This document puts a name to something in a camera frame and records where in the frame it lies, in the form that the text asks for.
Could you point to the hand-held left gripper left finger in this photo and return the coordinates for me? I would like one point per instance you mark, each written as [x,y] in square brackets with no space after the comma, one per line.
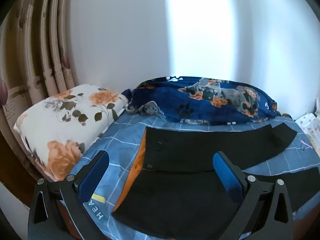
[93,177]

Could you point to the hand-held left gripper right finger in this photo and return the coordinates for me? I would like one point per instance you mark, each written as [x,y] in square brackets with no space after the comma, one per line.
[228,177]

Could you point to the black pants with orange lining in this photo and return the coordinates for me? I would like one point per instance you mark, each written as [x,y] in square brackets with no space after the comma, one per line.
[190,155]

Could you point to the blue checked bedsheet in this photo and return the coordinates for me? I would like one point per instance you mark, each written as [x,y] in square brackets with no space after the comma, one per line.
[117,142]

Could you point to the white floral pillow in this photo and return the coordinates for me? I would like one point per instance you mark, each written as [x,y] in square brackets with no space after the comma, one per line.
[67,127]

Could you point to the blue dog print blanket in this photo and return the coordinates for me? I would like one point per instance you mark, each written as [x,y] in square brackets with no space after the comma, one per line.
[212,100]

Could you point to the white polka dot cloth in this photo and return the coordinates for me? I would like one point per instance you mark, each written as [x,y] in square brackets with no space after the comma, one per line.
[311,127]

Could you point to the beige floral curtain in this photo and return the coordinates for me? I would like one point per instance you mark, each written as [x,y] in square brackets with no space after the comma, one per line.
[32,55]

